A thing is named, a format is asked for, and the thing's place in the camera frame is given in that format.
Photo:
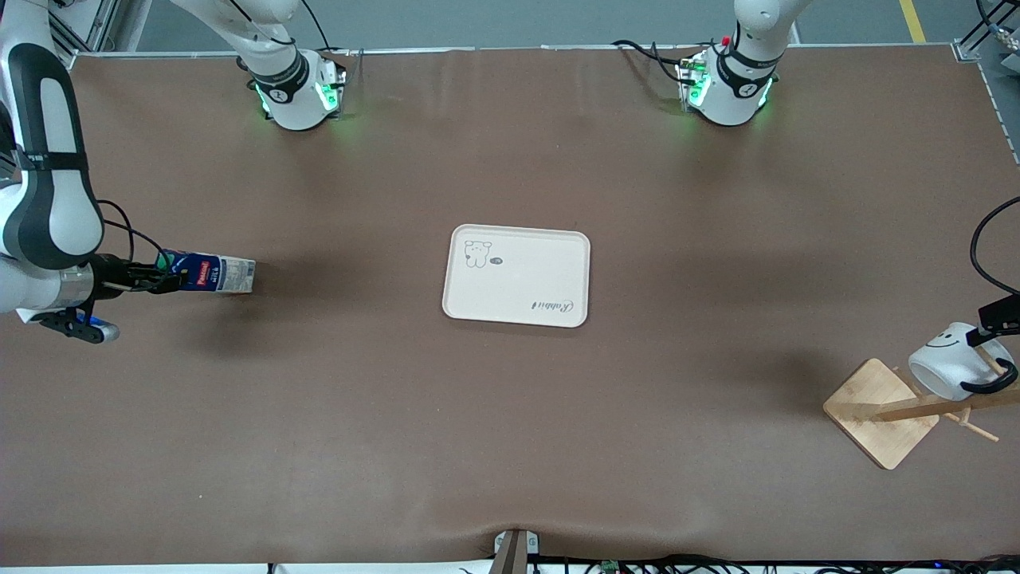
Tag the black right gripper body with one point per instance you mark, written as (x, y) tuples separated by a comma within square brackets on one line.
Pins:
[(111, 272)]

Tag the cream plastic tray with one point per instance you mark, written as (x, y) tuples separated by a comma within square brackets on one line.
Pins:
[(518, 279)]

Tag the aluminium frame profile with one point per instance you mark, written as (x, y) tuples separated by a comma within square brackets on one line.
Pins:
[(100, 28), (968, 49)]

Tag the brown table mat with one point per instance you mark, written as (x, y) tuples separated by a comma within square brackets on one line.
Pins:
[(319, 438)]

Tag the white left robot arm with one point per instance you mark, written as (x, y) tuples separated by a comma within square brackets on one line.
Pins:
[(729, 92)]

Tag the blue milk carton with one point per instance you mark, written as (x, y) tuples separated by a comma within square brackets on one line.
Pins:
[(215, 273)]

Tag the small green circuit board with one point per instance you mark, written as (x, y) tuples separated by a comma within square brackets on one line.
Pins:
[(610, 567)]

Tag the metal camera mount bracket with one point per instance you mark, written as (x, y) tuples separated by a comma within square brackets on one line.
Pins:
[(510, 550)]

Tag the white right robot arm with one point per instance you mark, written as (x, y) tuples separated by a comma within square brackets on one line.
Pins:
[(48, 119)]

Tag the wooden cup rack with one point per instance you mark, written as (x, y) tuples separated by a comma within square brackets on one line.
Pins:
[(880, 414)]

